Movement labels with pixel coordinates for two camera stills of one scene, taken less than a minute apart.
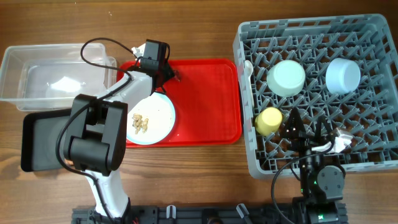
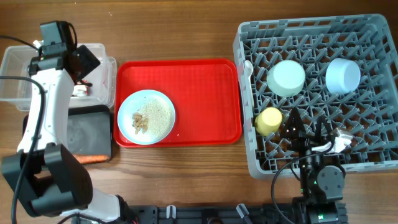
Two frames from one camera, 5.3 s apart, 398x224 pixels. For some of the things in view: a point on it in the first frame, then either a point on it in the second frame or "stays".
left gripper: (172, 73) -> (90, 60)
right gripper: (300, 132) stays
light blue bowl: (342, 76) stays
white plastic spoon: (249, 68) stays
